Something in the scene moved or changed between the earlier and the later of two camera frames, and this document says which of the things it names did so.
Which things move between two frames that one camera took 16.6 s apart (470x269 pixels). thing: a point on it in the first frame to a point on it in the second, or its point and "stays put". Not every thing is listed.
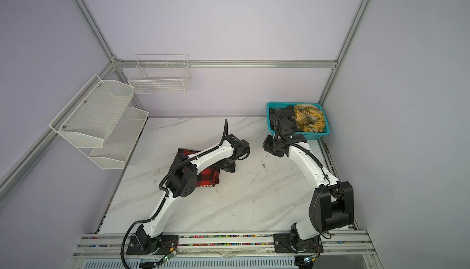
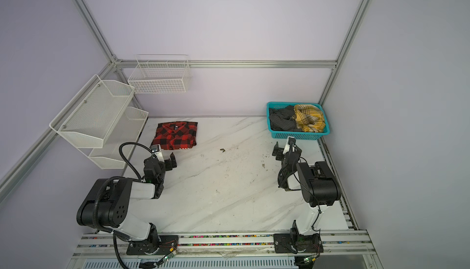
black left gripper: [231, 168] to [168, 165]
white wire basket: [160, 74] stays put
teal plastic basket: [305, 135] stays put
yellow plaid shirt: [308, 118] stays put
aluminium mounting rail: [114, 245] stays put
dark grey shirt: [286, 112] stays put
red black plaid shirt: [207, 178] to [175, 135]
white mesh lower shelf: [120, 141] stays put
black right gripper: [266, 147] to [278, 153]
